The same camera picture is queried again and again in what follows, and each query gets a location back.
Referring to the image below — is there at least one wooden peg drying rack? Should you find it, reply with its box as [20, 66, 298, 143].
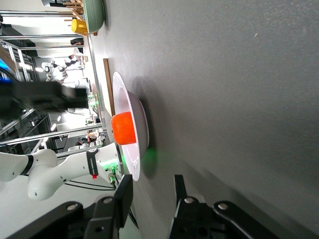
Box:
[49, 0, 87, 23]

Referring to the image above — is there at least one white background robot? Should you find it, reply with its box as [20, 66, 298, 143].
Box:
[41, 59, 70, 83]

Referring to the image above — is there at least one black left arm base cable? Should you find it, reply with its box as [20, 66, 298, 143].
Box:
[64, 171, 120, 192]

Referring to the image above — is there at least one white round plate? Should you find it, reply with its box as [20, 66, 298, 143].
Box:
[112, 71, 150, 182]

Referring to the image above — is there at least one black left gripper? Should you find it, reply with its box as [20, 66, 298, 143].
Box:
[0, 81, 90, 120]

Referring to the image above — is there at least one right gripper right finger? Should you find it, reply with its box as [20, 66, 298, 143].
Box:
[166, 174, 215, 239]

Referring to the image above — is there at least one aluminium frame structure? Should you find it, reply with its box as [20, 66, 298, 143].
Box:
[0, 9, 110, 160]

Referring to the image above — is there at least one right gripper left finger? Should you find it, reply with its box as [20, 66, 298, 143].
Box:
[84, 174, 134, 239]

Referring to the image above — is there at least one wooden cutting board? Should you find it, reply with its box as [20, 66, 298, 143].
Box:
[103, 58, 116, 117]

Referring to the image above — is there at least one light green bowl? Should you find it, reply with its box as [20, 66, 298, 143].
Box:
[82, 0, 106, 33]

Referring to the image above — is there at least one orange fruit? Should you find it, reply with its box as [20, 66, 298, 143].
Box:
[110, 111, 137, 146]

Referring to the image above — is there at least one yellow cup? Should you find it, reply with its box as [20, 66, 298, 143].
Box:
[71, 18, 90, 37]

